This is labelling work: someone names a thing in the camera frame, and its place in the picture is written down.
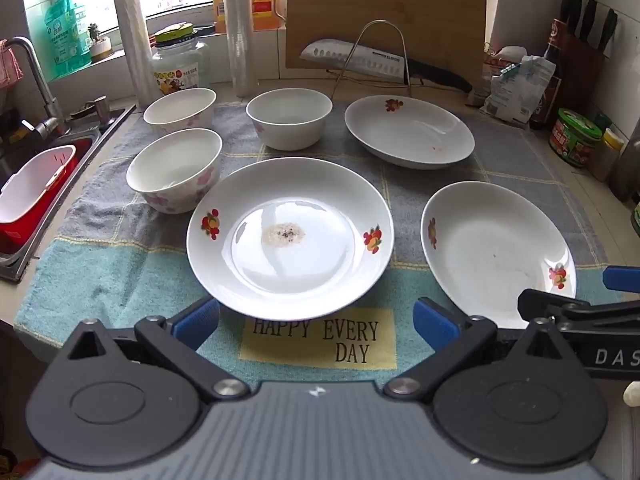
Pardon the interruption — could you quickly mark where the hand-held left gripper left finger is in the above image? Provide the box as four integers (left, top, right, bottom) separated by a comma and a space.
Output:
66, 296, 250, 403

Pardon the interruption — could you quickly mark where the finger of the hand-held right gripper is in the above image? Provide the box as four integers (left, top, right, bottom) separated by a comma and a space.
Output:
517, 287, 592, 323
602, 265, 640, 292

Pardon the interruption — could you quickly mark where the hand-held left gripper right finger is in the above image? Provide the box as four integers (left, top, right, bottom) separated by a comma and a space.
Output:
383, 296, 577, 403

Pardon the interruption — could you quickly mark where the white floral plate with residue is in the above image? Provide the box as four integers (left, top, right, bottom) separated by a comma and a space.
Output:
186, 157, 396, 322

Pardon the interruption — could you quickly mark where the white floral bowl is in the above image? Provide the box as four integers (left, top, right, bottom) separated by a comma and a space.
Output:
126, 128, 223, 214
246, 88, 333, 151
143, 87, 217, 136

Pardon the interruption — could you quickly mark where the grey and teal checked towel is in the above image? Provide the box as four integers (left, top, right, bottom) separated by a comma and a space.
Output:
14, 101, 615, 386

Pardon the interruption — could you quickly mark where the small yellow-lidded jar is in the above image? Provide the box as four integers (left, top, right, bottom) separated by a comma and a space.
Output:
590, 127, 625, 183

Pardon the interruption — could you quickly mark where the green-lidded red label jar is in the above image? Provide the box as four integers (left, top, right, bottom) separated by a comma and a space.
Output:
549, 108, 603, 168

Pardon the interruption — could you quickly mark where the brown knife block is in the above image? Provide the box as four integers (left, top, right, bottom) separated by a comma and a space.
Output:
564, 30, 610, 128

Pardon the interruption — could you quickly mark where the red and white plastic basin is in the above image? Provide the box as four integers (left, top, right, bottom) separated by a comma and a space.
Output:
0, 145, 78, 256

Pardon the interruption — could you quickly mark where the white printed bag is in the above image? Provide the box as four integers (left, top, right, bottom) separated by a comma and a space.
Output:
480, 55, 557, 126

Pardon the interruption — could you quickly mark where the metal sink knob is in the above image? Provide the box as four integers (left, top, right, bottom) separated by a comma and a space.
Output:
82, 96, 113, 126

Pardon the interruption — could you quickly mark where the red and white bag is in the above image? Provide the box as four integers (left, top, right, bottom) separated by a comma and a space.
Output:
482, 45, 528, 106

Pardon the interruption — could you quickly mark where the glass jar with green lid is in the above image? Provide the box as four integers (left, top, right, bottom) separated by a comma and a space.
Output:
150, 22, 211, 97

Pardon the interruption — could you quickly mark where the short plastic wrap roll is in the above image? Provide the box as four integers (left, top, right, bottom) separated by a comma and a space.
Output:
114, 0, 160, 106

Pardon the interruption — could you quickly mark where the tall plastic wrap roll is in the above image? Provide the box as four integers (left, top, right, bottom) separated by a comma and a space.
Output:
220, 0, 261, 98

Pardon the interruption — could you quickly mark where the small potted plant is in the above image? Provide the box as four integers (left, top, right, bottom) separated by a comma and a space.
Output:
87, 22, 112, 58

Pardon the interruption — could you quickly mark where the metal faucet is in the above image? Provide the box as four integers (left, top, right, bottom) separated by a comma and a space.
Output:
0, 36, 66, 136

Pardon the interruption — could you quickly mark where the green soap pump bottle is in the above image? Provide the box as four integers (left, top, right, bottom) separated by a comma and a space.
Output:
44, 0, 93, 78

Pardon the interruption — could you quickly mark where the pink cloth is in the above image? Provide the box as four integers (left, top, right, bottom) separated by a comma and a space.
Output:
0, 40, 23, 86

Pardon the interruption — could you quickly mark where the bamboo cutting board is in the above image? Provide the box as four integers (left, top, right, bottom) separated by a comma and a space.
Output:
285, 0, 488, 92

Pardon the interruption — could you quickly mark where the large black-handled kitchen knife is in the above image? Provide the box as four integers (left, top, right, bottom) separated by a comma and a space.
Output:
299, 39, 473, 94

